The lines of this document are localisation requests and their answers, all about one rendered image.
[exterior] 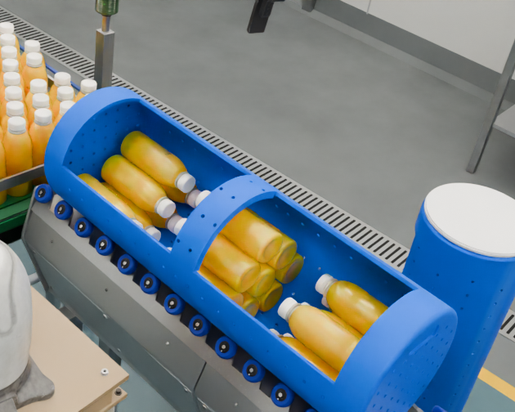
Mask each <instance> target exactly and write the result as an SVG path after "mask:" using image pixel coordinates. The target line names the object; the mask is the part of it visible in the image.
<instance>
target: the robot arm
mask: <svg viewBox="0 0 515 412"><path fill-rule="evenodd" d="M284 1H285V0H255V3H254V6H253V11H252V14H251V17H250V20H249V25H248V28H247V32H248V33H249V34H255V33H264V31H265V28H266V23H267V21H268V18H269V16H270V14H271V10H272V7H273V5H274V2H284ZM32 327H33V307H32V294H31V288H30V282H29V277H28V275H27V272H26V270H25V267H24V265H23V264H22V262H21V260H20V259H19V258H18V256H17V255H16V254H15V252H14V251H13V250H12V249H11V248H10V247H9V246H8V245H6V244H5V243H4V242H2V241H1V240H0V412H18V411H17V410H18V409H20V408H22V407H24V406H26V405H29V404H31V403H34V402H37V401H45V400H48V399H50V398H52V397H53V395H54V392H55V385H54V383H53V382H52V381H51V380H50V379H49V378H48V377H47V376H45V375H44V374H43V373H42V371H41V370H40V369H39V368H38V366H37V365H36V363H35V362H34V360H33V358H32V357H31V355H30V354H29V349H30V344H31V338H32Z"/></svg>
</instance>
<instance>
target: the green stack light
mask: <svg viewBox="0 0 515 412"><path fill-rule="evenodd" d="M95 11H96V12H98V13H100V14H102V15H107V16H111V15H115V14H117V13H118V12H119V0H95Z"/></svg>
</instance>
